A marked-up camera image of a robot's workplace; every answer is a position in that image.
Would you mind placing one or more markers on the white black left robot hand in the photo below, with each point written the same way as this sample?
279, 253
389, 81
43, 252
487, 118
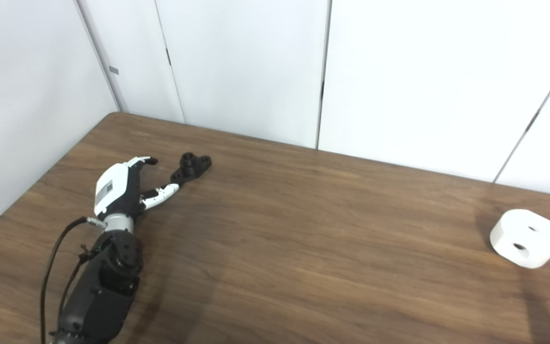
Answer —
112, 186

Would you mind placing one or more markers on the round white cylinder piece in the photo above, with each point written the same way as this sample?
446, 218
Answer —
525, 239

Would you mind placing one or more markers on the black flanged holder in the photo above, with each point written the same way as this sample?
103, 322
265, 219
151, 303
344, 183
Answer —
191, 168

